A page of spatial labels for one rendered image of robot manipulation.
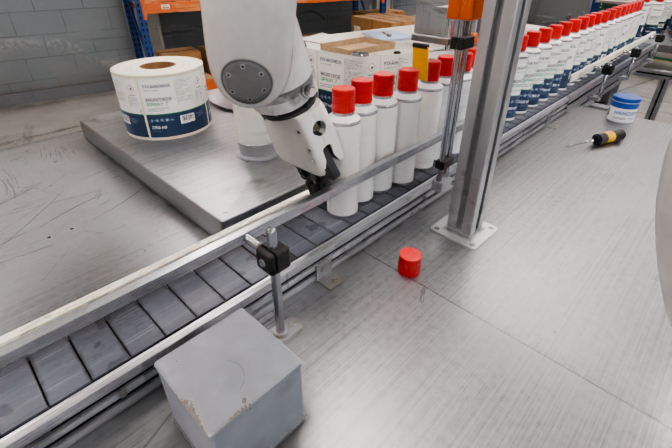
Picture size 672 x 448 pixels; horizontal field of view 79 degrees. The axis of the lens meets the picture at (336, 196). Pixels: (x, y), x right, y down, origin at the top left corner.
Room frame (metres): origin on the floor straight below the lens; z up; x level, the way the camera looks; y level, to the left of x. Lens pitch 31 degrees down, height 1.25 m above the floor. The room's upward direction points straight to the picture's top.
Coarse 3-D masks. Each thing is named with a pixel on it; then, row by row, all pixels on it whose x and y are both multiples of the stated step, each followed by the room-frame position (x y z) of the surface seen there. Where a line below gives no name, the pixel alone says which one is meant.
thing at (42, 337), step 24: (432, 144) 0.68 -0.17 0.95; (384, 168) 0.58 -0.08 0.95; (336, 192) 0.50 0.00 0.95; (288, 216) 0.44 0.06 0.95; (240, 240) 0.39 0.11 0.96; (192, 264) 0.34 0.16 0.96; (120, 288) 0.30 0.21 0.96; (144, 288) 0.31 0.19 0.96; (72, 312) 0.27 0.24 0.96; (96, 312) 0.27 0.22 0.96; (24, 336) 0.24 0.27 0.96; (48, 336) 0.25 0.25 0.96; (0, 360) 0.22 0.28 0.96
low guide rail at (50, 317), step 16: (304, 192) 0.57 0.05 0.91; (272, 208) 0.52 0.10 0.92; (240, 224) 0.48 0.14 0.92; (208, 240) 0.44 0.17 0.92; (176, 256) 0.41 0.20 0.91; (144, 272) 0.38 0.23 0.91; (112, 288) 0.35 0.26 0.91; (80, 304) 0.33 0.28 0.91; (48, 320) 0.30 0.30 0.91; (0, 336) 0.28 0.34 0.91; (16, 336) 0.28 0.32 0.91
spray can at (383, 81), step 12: (384, 72) 0.66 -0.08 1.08; (384, 84) 0.64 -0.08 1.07; (372, 96) 0.65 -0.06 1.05; (384, 96) 0.64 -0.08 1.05; (384, 108) 0.63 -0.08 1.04; (396, 108) 0.64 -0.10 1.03; (384, 120) 0.63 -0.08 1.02; (396, 120) 0.65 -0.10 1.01; (384, 132) 0.63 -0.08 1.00; (384, 144) 0.63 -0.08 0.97; (384, 156) 0.63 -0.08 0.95; (384, 180) 0.63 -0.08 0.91; (384, 192) 0.63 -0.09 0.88
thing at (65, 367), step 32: (512, 128) 0.95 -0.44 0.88; (288, 224) 0.53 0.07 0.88; (320, 224) 0.53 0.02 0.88; (352, 224) 0.53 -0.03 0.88; (224, 256) 0.45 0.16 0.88; (160, 288) 0.39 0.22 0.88; (192, 288) 0.39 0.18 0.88; (224, 288) 0.39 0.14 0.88; (128, 320) 0.34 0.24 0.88; (160, 320) 0.34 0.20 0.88; (192, 320) 0.34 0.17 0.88; (64, 352) 0.29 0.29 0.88; (96, 352) 0.29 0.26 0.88; (128, 352) 0.30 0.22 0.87; (0, 384) 0.25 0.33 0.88; (32, 384) 0.25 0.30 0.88; (64, 384) 0.25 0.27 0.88; (0, 416) 0.22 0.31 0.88; (32, 416) 0.22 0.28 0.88
